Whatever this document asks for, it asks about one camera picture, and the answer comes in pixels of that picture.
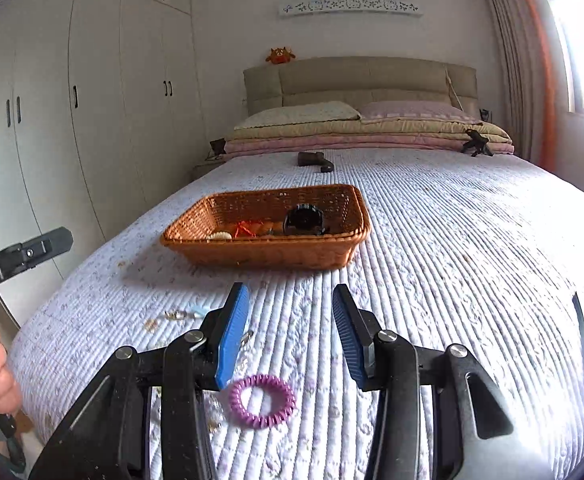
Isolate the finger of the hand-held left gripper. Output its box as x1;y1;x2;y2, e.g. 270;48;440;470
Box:
0;226;75;281

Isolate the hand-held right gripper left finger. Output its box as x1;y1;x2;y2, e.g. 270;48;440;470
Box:
29;282;251;480

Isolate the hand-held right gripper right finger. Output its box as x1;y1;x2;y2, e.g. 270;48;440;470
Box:
332;283;516;480

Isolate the purple spiral hair tie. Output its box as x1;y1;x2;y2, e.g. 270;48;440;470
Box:
228;373;297;430

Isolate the brown wicker basket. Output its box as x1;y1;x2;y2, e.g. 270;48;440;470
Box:
160;184;373;270

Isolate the orange hair accessory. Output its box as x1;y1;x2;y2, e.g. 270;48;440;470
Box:
233;219;273;239

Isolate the black round watch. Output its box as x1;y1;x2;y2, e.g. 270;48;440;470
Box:
282;203;331;236

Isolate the white wardrobe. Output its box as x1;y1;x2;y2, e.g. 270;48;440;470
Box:
0;0;209;332

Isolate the bed with white quilt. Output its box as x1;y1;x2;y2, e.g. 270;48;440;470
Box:
6;147;584;480

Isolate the bedside table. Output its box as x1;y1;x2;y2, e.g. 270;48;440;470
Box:
191;160;223;181

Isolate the dark brown wallet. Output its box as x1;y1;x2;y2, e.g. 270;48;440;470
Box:
297;151;338;174

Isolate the folded pink quilt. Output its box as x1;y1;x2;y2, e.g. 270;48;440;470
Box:
221;136;515;161

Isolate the folded yellow quilt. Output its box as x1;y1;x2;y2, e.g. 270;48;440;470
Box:
224;120;513;143

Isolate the cream pillow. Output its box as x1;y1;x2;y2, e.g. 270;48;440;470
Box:
234;100;362;130

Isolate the black mini tripod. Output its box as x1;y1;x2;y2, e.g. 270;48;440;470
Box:
460;128;495;157

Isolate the pink pillow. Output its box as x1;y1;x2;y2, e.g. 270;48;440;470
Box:
358;100;483;125

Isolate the beige padded headboard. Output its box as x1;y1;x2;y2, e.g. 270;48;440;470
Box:
243;56;478;116

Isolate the orange plush toy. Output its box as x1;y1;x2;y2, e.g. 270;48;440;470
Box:
265;46;297;65

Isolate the beige curtain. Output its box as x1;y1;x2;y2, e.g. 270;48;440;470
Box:
472;0;558;172

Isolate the gold chain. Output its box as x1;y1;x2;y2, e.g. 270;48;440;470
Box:
204;394;223;432

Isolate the white wall decoration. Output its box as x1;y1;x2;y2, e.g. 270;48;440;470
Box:
278;0;421;19

